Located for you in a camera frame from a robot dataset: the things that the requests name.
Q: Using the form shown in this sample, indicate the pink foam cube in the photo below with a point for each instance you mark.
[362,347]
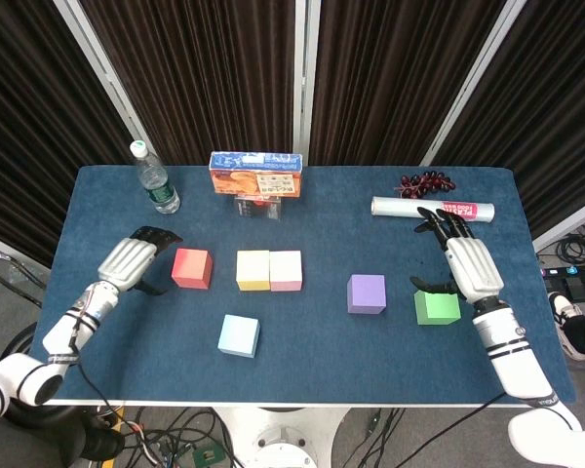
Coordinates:
[286,270]

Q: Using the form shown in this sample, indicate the light blue foam cube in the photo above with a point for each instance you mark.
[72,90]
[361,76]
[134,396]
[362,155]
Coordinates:
[239,336]

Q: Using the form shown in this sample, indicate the purple foam cube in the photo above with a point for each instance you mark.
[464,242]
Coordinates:
[365,295]

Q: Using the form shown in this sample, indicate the clear plastic water bottle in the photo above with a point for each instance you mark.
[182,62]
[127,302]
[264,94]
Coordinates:
[158,185]

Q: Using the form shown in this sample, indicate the yellow foam cube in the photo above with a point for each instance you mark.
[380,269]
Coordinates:
[252,270]

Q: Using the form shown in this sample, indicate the plastic food wrap roll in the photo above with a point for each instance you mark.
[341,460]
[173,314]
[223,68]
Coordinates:
[400,207]

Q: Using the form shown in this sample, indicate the dark red grape bunch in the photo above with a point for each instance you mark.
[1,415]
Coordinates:
[426,184]

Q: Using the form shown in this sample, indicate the metal chair frame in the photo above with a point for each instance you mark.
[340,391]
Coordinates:
[0,257]

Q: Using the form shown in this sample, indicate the dark pleated partition panel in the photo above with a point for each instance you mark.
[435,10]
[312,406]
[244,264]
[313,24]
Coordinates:
[200,73]
[395,73]
[556,122]
[29,122]

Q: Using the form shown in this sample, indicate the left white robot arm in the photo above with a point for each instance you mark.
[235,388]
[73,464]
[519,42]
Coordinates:
[58,336]

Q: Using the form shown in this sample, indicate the green foam cube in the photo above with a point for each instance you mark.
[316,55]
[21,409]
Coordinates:
[436,309]

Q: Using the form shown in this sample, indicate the orange bread snack box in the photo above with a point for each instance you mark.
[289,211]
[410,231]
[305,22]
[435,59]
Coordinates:
[256,178]

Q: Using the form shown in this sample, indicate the small dark product box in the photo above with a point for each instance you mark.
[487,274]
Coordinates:
[256,208]

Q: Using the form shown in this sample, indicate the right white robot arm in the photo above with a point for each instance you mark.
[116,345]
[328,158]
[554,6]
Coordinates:
[512,356]

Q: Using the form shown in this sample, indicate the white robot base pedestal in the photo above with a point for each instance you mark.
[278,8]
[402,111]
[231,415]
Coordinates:
[283,439]

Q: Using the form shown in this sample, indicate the blue felt table cover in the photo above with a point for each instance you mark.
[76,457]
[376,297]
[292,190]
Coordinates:
[283,361]

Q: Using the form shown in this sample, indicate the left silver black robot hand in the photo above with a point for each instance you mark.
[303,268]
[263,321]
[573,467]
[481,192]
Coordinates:
[127,263]

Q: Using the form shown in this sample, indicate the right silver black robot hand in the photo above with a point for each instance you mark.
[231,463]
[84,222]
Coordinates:
[473,268]

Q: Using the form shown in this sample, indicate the red foam cube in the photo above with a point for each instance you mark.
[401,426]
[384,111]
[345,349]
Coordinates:
[190,270]

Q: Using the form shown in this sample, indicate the green circuit board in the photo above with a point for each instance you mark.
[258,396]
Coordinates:
[207,456]

